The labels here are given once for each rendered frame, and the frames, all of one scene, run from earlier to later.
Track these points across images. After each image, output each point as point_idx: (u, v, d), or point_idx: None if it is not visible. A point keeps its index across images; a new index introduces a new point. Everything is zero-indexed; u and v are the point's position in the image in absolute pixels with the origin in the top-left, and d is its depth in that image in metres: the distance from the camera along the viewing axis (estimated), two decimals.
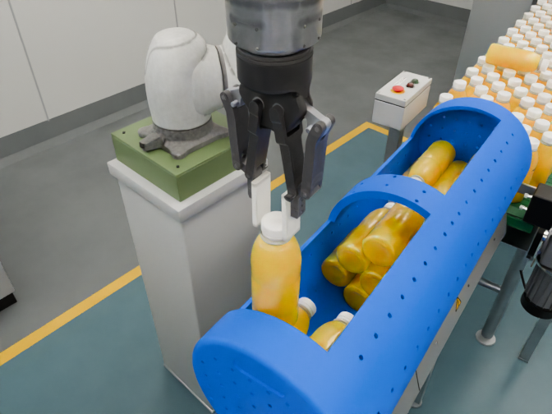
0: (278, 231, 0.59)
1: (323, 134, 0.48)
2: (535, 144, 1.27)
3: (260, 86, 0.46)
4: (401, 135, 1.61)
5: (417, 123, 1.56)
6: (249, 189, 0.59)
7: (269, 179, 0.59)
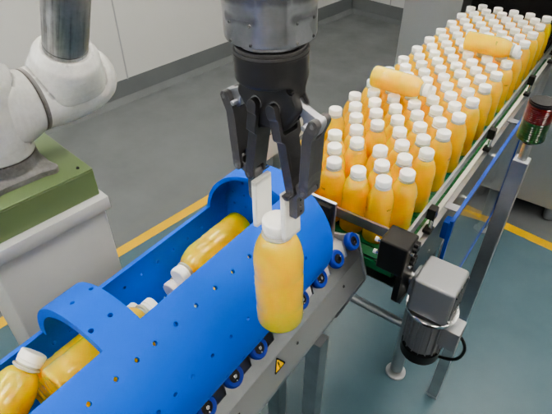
0: (32, 354, 0.70)
1: (318, 132, 0.48)
2: (387, 182, 1.16)
3: (255, 84, 0.46)
4: (276, 164, 1.50)
5: None
6: (250, 188, 0.60)
7: (270, 179, 0.59)
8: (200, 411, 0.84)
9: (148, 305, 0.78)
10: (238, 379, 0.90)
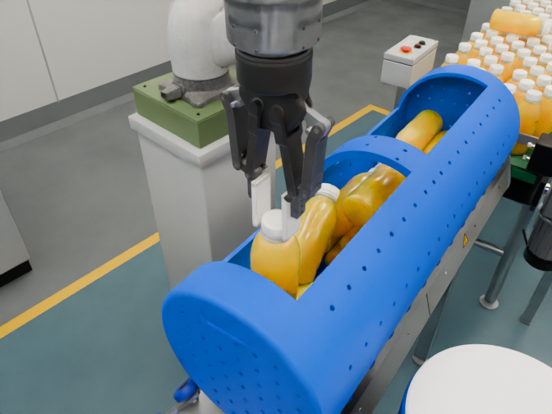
0: (334, 186, 0.87)
1: (322, 135, 0.48)
2: (539, 94, 1.33)
3: (259, 88, 0.45)
4: None
5: None
6: (249, 189, 0.59)
7: (269, 179, 0.59)
8: None
9: None
10: None
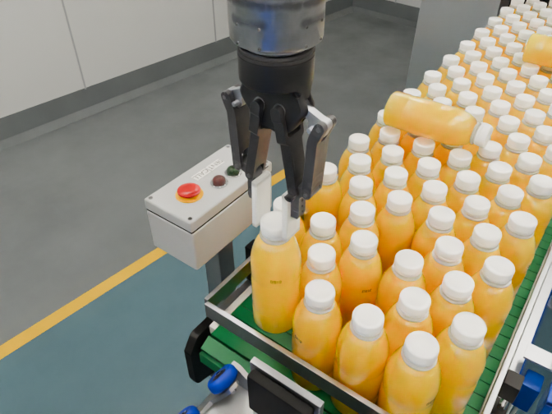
0: None
1: (324, 135, 0.48)
2: (430, 357, 0.55)
3: (262, 86, 0.45)
4: (226, 259, 0.89)
5: (247, 245, 0.84)
6: (249, 189, 0.59)
7: (269, 179, 0.59)
8: None
9: None
10: None
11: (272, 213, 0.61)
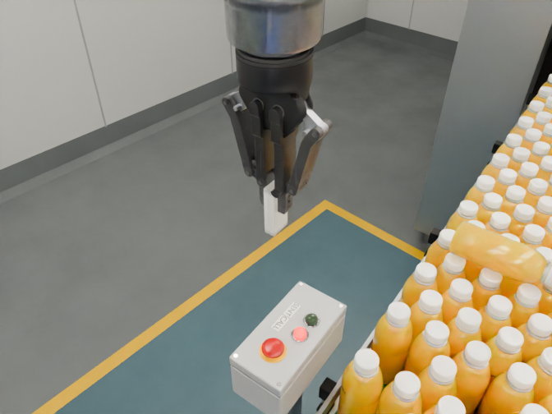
0: None
1: (236, 102, 0.54)
2: None
3: None
4: None
5: (321, 384, 0.86)
6: (290, 200, 0.58)
7: (269, 195, 0.57)
8: None
9: None
10: None
11: None
